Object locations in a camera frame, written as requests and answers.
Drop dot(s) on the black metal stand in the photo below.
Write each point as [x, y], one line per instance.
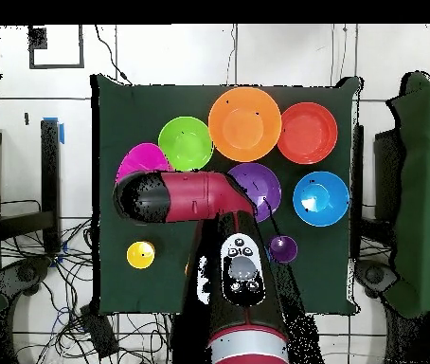
[50, 170]

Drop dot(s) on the purple cup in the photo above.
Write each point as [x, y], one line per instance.
[285, 249]

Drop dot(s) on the black square frame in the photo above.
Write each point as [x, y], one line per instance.
[37, 38]

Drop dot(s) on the dark green table cloth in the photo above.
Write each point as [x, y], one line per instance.
[143, 98]

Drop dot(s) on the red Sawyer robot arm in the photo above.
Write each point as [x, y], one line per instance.
[200, 195]

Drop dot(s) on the blue tape strip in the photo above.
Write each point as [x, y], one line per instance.
[61, 134]

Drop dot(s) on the red bowl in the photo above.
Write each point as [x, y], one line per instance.
[308, 132]

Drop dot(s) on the large orange bowl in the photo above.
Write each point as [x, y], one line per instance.
[244, 124]

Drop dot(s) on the large blue bowl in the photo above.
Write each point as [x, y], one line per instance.
[321, 199]

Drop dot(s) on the purple bowl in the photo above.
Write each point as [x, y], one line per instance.
[264, 185]

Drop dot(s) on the pink bowl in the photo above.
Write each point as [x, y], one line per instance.
[143, 159]

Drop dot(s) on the black power strip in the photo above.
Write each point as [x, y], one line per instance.
[99, 331]

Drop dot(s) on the yellow cup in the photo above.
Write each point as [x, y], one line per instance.
[140, 253]

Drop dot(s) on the green bowl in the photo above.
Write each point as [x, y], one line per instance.
[186, 144]

